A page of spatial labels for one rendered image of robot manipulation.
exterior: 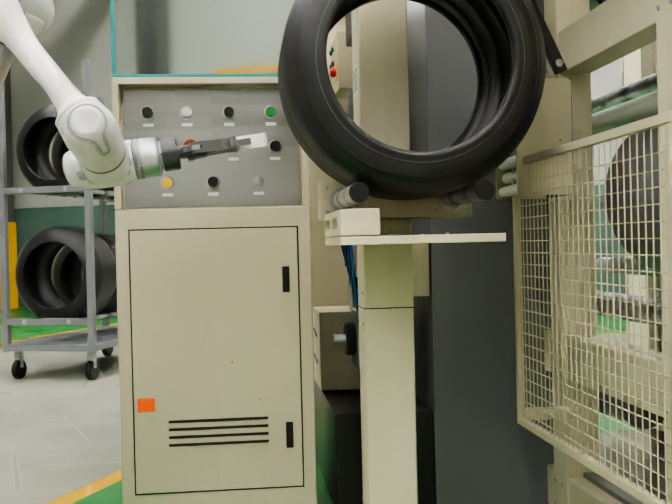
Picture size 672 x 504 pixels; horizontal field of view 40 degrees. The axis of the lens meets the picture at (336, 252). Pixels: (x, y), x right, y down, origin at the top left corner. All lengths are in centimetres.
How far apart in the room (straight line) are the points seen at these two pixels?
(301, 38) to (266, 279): 85
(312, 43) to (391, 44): 46
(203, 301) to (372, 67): 81
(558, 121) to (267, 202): 85
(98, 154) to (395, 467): 112
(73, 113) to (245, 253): 88
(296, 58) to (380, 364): 84
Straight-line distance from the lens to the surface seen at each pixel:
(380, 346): 239
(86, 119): 190
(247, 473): 270
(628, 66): 538
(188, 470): 270
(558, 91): 245
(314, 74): 200
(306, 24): 203
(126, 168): 206
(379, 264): 238
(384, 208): 236
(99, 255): 583
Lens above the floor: 79
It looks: level
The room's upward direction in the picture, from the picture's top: 1 degrees counter-clockwise
